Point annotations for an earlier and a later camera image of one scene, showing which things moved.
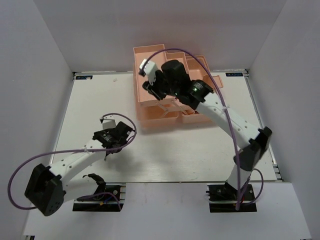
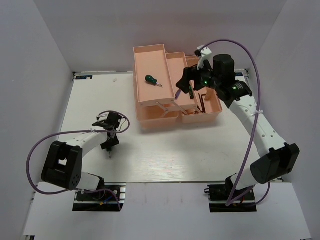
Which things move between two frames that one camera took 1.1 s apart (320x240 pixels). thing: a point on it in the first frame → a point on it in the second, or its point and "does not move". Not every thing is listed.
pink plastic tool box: x=151 y=111 does not move
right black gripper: x=152 y=89 → x=190 y=74
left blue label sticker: x=84 y=77 does not move
